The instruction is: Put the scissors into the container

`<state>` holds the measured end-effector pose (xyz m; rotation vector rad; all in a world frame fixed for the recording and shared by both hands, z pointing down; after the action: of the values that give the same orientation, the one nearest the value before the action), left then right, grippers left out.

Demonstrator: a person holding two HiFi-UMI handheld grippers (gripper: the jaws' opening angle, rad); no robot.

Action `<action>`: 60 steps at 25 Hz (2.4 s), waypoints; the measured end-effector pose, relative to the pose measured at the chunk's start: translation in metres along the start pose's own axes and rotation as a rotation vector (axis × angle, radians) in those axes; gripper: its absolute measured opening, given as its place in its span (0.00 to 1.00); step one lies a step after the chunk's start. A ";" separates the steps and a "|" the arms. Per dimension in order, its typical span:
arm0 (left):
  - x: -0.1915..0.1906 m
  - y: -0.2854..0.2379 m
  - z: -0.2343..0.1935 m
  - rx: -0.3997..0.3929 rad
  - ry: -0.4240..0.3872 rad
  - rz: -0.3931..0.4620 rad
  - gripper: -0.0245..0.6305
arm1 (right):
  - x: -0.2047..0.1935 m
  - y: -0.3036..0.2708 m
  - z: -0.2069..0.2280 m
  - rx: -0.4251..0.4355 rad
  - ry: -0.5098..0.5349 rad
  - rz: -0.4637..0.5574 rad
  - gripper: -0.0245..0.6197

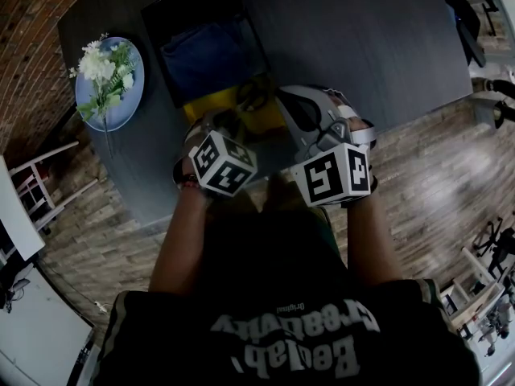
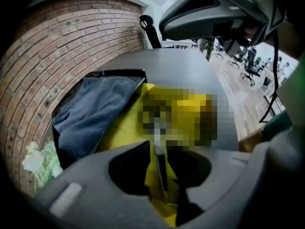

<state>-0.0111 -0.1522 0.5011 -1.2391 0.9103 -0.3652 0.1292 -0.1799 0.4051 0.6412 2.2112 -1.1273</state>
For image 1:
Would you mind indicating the black metal stand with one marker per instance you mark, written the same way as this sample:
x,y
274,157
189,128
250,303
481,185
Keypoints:
x,y
503,247

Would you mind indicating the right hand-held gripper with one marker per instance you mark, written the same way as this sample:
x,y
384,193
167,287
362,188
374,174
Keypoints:
x,y
322,177

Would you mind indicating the white side table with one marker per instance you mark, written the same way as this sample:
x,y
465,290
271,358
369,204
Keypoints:
x,y
16,215

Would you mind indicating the white artificial flower bouquet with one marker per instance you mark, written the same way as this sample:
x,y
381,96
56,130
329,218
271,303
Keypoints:
x,y
94,64

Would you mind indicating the yellow fabric bag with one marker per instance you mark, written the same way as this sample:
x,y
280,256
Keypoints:
x,y
205,107

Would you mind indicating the white frame chair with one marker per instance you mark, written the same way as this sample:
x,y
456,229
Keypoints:
x,y
60,150

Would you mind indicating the person's right hand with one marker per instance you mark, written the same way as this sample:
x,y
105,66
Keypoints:
x,y
360,125

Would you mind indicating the white power strip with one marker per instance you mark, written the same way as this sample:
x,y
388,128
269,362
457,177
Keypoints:
x,y
100,306

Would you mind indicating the person's left forearm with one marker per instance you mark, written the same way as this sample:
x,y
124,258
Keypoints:
x,y
177,247

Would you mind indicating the dark green printed t-shirt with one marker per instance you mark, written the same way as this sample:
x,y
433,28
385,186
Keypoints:
x,y
281,296

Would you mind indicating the person's olive trousers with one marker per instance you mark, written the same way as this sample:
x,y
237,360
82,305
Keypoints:
x,y
289,195

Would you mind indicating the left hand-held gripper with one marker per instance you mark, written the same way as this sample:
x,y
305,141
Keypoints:
x,y
223,163

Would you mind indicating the black tray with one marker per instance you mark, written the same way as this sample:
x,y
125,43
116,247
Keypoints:
x,y
169,14

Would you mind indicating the white wooden shelf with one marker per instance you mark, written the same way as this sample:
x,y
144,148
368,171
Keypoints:
x,y
479,296

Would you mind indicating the blue denim cloth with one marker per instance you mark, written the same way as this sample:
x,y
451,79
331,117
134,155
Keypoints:
x,y
209,62

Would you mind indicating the black office chair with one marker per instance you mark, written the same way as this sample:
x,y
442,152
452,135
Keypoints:
x,y
466,14

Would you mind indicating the light blue plate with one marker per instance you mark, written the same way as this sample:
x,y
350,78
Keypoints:
x,y
120,115

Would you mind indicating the person's right forearm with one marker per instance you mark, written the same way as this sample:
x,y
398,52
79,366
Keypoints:
x,y
372,243

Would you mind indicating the white desk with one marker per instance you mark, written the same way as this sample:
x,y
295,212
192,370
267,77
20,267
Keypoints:
x,y
32,336

